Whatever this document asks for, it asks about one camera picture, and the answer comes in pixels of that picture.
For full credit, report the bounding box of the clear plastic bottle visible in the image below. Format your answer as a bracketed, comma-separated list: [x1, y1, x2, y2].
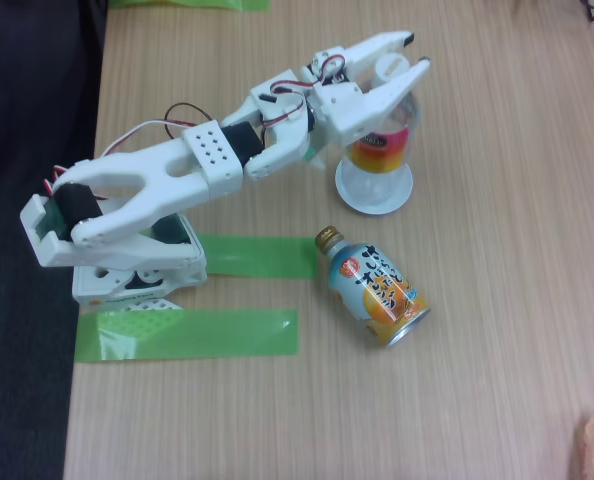
[337, 51, 422, 206]

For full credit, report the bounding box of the orange juice bottle can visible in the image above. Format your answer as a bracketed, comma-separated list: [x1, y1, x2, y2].
[313, 224, 432, 350]

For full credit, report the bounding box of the white round plate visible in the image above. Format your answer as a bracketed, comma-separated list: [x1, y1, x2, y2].
[333, 157, 415, 217]

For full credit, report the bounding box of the short green tape strip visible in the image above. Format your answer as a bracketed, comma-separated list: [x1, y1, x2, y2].
[199, 234, 319, 281]

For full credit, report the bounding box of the green tape at table edge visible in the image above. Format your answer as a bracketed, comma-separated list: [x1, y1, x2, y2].
[107, 0, 270, 13]

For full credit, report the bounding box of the long green tape strip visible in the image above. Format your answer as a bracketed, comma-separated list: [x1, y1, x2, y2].
[74, 308, 299, 365]

